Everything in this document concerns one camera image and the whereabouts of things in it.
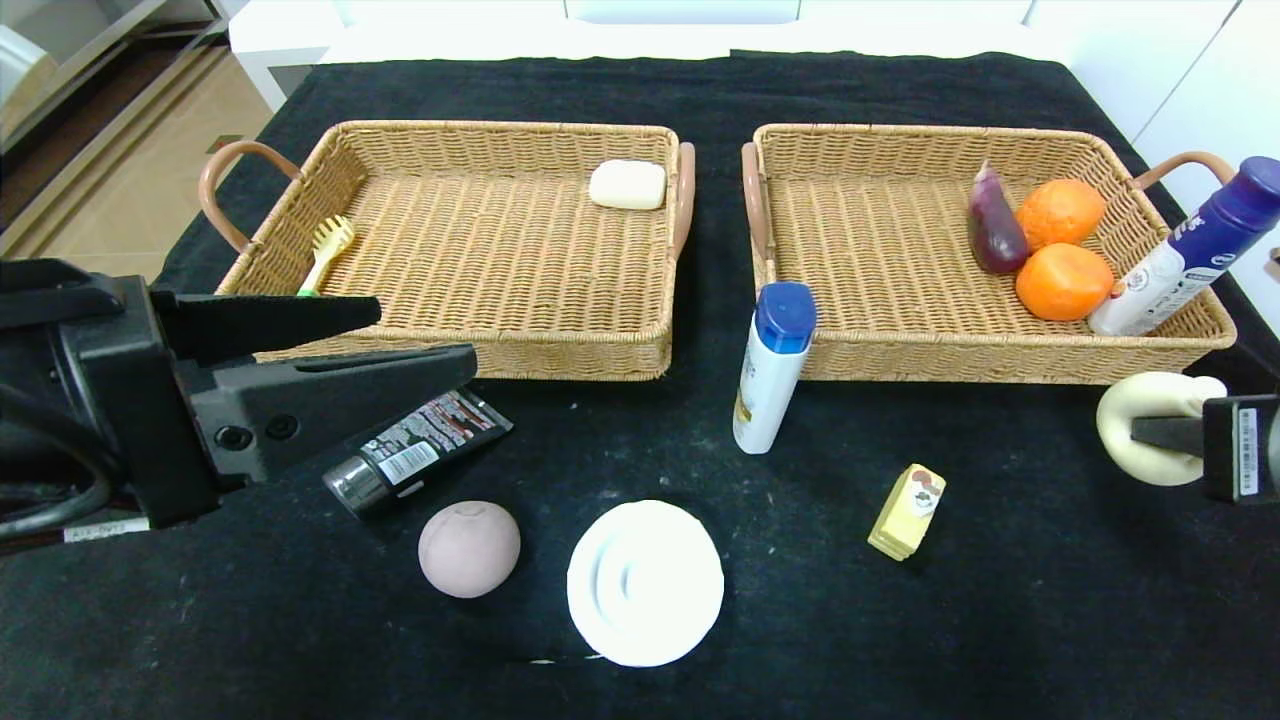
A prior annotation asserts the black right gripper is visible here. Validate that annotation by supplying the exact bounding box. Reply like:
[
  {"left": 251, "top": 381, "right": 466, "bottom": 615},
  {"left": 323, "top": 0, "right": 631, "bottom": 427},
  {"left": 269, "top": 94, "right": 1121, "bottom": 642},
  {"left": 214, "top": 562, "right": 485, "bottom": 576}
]
[{"left": 1130, "top": 393, "right": 1280, "bottom": 504}]

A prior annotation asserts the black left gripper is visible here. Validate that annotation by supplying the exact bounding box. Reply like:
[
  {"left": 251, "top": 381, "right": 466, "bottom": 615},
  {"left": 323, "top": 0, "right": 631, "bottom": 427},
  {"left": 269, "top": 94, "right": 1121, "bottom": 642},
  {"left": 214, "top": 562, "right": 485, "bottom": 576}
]
[{"left": 0, "top": 274, "right": 479, "bottom": 530}]

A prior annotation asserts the cream toy bun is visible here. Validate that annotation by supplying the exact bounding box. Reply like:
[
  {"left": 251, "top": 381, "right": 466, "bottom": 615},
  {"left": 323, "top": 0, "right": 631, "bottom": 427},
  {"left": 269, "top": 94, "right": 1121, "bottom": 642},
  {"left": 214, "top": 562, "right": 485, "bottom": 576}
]
[{"left": 1096, "top": 372, "right": 1228, "bottom": 488}]

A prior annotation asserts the yellow toy cake slice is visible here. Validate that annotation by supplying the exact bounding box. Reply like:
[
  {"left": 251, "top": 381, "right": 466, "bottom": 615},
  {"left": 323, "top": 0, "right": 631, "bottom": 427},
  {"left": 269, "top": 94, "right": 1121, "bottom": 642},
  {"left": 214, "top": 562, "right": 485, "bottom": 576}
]
[{"left": 867, "top": 464, "right": 947, "bottom": 562}]

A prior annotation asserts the white bottle with blue cap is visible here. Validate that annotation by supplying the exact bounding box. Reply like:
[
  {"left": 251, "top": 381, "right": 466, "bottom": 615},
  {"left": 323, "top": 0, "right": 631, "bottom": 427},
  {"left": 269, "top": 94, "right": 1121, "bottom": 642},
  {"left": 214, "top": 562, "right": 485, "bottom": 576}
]
[{"left": 732, "top": 282, "right": 818, "bottom": 456}]

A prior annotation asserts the wicker basket with dish brush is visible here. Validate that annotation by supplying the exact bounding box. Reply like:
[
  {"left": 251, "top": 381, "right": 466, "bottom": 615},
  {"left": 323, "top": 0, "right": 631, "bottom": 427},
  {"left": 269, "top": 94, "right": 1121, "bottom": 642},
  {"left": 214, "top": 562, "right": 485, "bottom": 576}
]
[{"left": 198, "top": 120, "right": 697, "bottom": 383}]

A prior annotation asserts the wicker basket with toy food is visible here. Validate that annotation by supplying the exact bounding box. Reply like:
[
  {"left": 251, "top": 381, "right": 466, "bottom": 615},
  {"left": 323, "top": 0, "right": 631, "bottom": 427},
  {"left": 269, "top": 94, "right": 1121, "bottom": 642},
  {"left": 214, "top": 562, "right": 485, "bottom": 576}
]
[{"left": 741, "top": 123, "right": 1237, "bottom": 386}]

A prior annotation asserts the yellow green dish brush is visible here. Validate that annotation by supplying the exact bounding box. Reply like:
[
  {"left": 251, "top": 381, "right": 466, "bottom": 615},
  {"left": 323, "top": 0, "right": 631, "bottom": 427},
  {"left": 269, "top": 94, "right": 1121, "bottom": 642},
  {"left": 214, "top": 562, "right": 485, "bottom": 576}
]
[{"left": 297, "top": 215, "right": 357, "bottom": 298}]

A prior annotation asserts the black cosmetic tube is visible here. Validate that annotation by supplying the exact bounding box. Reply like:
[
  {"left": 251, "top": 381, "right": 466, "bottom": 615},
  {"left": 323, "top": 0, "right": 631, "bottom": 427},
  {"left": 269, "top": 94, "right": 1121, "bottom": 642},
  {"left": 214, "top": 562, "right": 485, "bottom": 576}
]
[{"left": 322, "top": 388, "right": 516, "bottom": 521}]

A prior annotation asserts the white bottle with purple cap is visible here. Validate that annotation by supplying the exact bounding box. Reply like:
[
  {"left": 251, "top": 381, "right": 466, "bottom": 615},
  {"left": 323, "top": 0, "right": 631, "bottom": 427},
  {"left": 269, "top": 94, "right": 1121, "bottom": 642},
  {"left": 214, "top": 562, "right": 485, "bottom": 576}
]
[{"left": 1087, "top": 156, "right": 1280, "bottom": 337}]

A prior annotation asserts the smooth orange fruit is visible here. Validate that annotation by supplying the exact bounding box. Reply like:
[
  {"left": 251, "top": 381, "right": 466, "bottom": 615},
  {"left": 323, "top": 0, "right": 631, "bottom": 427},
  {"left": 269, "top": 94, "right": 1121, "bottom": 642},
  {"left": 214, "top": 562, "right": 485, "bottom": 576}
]
[{"left": 1016, "top": 243, "right": 1115, "bottom": 322}]

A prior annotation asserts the rough orange fruit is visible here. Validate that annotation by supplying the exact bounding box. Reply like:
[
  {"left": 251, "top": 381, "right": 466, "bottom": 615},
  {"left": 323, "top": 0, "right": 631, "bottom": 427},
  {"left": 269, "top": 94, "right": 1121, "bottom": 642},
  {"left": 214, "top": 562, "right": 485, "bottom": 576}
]
[{"left": 1016, "top": 178, "right": 1107, "bottom": 251}]

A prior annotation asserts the pink round ball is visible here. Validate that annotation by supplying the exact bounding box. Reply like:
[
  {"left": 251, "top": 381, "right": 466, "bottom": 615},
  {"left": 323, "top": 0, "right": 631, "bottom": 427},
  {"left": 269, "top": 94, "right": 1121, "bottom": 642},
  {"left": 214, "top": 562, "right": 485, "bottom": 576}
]
[{"left": 418, "top": 500, "right": 522, "bottom": 600}]

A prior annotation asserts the purple toy eggplant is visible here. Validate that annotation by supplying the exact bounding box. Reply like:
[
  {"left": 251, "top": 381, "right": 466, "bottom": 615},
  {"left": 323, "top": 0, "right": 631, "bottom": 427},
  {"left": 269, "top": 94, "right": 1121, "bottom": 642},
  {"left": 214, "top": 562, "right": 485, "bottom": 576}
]
[{"left": 967, "top": 161, "right": 1029, "bottom": 276}]

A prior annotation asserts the black tablecloth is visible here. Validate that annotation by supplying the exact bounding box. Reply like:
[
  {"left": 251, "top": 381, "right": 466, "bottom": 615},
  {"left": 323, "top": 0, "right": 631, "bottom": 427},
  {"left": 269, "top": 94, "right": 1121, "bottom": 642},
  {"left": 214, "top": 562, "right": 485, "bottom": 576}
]
[{"left": 0, "top": 52, "right": 1280, "bottom": 720}]

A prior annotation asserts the grey metal shelf unit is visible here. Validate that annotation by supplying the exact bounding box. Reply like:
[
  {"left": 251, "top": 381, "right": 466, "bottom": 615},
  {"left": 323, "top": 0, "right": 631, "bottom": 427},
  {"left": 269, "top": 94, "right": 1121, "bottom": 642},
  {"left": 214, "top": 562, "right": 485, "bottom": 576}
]
[{"left": 0, "top": 0, "right": 233, "bottom": 263}]

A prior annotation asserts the white soap bar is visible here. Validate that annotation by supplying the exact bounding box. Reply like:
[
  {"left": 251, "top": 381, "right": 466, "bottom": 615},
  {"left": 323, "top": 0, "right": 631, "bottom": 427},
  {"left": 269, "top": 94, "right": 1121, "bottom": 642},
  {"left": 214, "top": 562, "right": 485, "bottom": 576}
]
[{"left": 589, "top": 160, "right": 668, "bottom": 211}]

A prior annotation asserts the white round container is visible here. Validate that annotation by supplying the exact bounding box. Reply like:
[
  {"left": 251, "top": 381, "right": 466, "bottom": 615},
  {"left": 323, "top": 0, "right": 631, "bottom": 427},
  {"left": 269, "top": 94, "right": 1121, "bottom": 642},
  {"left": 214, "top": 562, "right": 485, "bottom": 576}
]
[{"left": 566, "top": 500, "right": 725, "bottom": 668}]

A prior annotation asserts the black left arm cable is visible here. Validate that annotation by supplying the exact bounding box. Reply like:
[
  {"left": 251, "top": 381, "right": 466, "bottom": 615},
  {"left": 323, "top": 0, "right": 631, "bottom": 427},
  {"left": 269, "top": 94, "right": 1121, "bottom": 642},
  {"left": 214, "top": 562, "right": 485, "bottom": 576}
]
[{"left": 0, "top": 385, "right": 151, "bottom": 549}]

